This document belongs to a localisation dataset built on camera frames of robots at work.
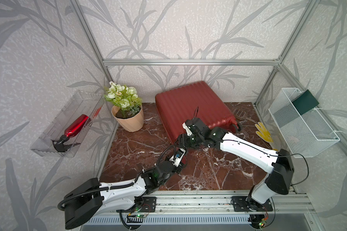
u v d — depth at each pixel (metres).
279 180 0.41
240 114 1.12
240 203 0.74
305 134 0.60
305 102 0.72
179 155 0.65
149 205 0.73
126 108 0.93
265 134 1.02
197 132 0.59
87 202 0.42
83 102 0.80
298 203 0.75
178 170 0.71
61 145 0.59
